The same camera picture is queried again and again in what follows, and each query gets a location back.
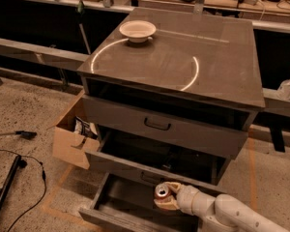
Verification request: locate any grey drawer cabinet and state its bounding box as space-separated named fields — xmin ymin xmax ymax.
xmin=76 ymin=7 xmax=266 ymax=232

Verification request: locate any grey drawer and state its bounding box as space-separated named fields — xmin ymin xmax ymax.
xmin=79 ymin=174 xmax=198 ymax=232
xmin=82 ymin=95 xmax=247 ymax=159
xmin=85 ymin=130 xmax=227 ymax=195

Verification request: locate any cardboard box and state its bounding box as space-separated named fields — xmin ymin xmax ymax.
xmin=52 ymin=91 xmax=100 ymax=169

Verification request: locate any black cable on floor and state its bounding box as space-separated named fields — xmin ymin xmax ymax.
xmin=0 ymin=148 xmax=48 ymax=232

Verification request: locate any green-handled stick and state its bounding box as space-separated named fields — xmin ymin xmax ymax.
xmin=75 ymin=0 xmax=91 ymax=54

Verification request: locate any grey top drawer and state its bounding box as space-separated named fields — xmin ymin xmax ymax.
xmin=82 ymin=95 xmax=247 ymax=159

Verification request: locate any red coke can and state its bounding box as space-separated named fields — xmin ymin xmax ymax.
xmin=154 ymin=183 xmax=171 ymax=200

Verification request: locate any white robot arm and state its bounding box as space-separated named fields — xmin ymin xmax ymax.
xmin=154 ymin=182 xmax=289 ymax=232

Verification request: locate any grey bottom drawer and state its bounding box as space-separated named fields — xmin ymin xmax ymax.
xmin=79 ymin=174 xmax=198 ymax=232

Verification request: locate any black bar on floor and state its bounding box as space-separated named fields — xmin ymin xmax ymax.
xmin=0 ymin=156 xmax=22 ymax=211

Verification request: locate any black-tipped tool on floor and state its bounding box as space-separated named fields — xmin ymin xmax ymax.
xmin=0 ymin=130 xmax=37 ymax=139

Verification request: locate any clear plastic bottle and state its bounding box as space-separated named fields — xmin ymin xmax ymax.
xmin=277 ymin=79 xmax=290 ymax=101

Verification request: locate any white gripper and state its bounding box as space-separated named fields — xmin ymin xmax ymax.
xmin=154 ymin=182 xmax=216 ymax=216

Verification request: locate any white bowl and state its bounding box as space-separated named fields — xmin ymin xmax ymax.
xmin=119 ymin=20 xmax=157 ymax=43

